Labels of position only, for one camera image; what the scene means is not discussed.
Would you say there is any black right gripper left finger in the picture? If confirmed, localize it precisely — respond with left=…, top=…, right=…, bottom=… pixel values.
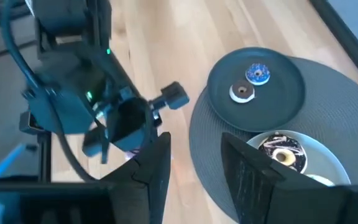
left=101, top=131, right=172, bottom=224

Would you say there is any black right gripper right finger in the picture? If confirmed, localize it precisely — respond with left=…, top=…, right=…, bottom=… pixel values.
left=221, top=132, right=347, bottom=224

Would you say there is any large chocolate donut white drizzle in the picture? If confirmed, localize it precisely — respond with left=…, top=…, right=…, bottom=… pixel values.
left=257, top=133, right=308, bottom=174

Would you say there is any round dark grey placemat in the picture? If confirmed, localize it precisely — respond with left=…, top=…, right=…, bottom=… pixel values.
left=188, top=55, right=358, bottom=223

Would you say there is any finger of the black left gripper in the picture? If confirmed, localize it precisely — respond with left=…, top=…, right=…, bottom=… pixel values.
left=149, top=81, right=190, bottom=111
left=82, top=125, right=111, bottom=165

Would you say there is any small chocolate donut white base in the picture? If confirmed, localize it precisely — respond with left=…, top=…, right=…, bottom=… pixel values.
left=228, top=79, right=256, bottom=104

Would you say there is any small dark-blue sprinkled donut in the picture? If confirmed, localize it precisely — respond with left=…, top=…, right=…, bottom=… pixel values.
left=245, top=63, right=271, bottom=86

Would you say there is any light grey round plate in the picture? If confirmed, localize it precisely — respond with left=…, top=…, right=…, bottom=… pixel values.
left=246, top=129, right=351, bottom=187

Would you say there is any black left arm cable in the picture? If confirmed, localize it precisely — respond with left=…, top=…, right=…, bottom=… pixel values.
left=0, top=0, right=96, bottom=182

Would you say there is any dark round plate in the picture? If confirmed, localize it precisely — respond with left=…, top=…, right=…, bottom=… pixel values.
left=206, top=46, right=306, bottom=133

